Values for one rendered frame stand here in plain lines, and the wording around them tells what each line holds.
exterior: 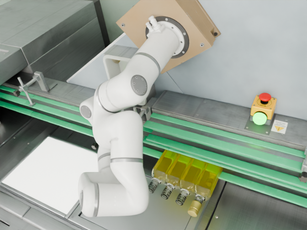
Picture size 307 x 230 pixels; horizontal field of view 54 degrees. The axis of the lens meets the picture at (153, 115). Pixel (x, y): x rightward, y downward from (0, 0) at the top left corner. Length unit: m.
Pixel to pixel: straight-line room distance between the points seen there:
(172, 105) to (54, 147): 0.68
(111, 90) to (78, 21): 1.30
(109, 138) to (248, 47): 0.54
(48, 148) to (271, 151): 1.04
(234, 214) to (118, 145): 0.64
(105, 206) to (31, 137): 1.04
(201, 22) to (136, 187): 0.54
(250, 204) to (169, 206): 0.32
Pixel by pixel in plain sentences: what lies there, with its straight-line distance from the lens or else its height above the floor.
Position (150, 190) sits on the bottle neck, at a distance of 1.10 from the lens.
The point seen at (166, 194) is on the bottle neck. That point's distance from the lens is 1.09.
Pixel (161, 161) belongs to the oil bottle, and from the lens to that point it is 1.15.
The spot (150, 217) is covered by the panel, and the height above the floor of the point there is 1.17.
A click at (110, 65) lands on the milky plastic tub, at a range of 1.27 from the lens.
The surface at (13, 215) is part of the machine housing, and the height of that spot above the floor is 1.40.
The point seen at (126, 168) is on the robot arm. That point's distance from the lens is 0.75.
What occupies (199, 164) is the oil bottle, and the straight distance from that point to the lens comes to 1.14.
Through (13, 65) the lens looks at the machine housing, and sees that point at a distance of 1.77.
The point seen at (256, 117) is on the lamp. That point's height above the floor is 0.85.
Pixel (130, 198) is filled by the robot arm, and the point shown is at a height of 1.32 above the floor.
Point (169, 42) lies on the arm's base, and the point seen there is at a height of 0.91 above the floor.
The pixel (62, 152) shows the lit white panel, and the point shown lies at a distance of 1.54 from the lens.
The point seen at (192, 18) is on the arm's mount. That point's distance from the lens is 0.96.
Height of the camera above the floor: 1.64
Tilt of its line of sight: 39 degrees down
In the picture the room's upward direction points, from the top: 143 degrees counter-clockwise
